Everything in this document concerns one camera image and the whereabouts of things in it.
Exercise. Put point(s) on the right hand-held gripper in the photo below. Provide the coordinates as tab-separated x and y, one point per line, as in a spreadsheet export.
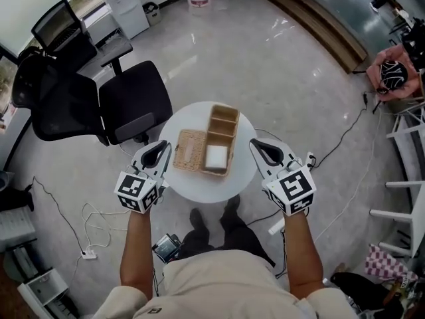
293	191

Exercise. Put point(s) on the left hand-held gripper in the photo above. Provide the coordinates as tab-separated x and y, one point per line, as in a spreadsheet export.
136	191

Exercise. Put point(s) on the woven wicker organizer box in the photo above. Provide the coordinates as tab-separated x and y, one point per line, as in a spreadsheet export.
187	151

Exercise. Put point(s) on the person's left forearm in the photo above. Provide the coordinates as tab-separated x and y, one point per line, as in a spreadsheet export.
137	251

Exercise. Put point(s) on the person's right forearm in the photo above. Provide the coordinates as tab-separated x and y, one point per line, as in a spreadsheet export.
302	251

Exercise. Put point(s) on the white tissue stack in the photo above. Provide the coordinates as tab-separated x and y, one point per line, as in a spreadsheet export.
216	157

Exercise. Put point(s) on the white cabinet shelf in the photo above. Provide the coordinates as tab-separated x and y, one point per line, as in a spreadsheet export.
43	287

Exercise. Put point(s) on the round white side table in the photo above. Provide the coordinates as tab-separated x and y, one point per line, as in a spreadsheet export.
206	188

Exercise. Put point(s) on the person's right black shoe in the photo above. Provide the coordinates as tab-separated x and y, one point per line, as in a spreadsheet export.
232	206

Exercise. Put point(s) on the person's black shoe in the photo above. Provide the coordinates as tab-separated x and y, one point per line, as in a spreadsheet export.
198	219
232	206

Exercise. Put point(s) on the black mesh office chair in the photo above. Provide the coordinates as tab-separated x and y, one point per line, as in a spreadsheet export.
133	91

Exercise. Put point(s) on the person's left black shoe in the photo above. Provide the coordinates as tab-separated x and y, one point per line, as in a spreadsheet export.
198	219

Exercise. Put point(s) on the person's black trousers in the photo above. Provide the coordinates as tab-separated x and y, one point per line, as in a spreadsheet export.
242	238

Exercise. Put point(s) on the black handheld screen device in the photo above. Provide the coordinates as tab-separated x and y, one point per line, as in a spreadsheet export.
166	246

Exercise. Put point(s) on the white power strip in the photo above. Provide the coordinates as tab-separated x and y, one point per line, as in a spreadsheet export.
89	254

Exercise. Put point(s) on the white metal shelf rack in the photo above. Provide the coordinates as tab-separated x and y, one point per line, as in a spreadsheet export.
406	128

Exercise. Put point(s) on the person's beige shirt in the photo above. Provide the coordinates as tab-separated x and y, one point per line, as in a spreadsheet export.
225	284

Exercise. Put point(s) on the wooden step platform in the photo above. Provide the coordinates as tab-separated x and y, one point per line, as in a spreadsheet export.
318	22

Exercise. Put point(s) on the black patterned cushion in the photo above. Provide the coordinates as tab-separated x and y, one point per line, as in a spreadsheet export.
394	75

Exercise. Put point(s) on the small grey waste bin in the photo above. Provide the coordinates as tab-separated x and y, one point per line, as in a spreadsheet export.
153	13

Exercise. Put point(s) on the pink armchair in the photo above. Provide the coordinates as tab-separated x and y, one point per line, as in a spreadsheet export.
410	90

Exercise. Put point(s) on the white water dispenser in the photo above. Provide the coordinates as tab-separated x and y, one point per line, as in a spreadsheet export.
126	8

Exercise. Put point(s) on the white slotted tray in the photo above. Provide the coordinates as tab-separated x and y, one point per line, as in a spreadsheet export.
13	226

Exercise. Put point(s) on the pink checkered cloth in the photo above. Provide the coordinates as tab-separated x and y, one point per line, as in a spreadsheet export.
385	264

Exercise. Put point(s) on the small white wall socket strip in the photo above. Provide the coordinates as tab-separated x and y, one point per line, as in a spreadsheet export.
310	158

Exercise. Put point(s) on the white table frame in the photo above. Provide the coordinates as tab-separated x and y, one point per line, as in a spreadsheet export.
416	218

